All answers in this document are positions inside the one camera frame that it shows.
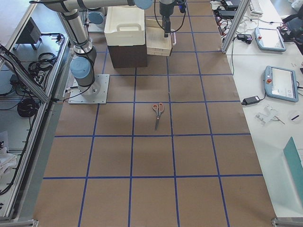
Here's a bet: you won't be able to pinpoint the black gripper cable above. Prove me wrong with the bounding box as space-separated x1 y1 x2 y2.
153 0 187 33

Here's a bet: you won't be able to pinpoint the blue teach pendant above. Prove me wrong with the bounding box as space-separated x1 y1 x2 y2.
263 66 299 103
254 27 286 52

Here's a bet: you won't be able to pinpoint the aluminium frame post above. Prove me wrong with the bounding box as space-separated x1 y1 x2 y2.
221 0 250 53

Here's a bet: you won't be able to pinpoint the black power adapter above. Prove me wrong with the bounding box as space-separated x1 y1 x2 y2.
241 96 260 106

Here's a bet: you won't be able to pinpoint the white plastic tray bin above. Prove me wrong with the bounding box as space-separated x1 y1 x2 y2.
104 6 145 46

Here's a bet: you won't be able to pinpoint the dark brown wooden cabinet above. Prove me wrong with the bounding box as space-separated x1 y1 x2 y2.
108 44 147 69

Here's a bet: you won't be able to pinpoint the wooden drawer with white handle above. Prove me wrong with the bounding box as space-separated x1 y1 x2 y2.
145 19 176 56

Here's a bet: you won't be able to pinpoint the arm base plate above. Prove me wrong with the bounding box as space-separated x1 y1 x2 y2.
68 74 110 105
88 23 105 33

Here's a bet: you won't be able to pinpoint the blue teach pendant near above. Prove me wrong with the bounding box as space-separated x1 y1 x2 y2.
263 66 299 103

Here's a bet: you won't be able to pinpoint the grey orange scissors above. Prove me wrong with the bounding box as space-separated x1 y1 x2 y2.
152 103 164 130

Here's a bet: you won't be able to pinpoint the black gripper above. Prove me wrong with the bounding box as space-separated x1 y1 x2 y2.
159 0 177 38

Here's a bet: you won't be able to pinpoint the blue teach pendant far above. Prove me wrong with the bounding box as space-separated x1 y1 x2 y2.
254 27 286 52

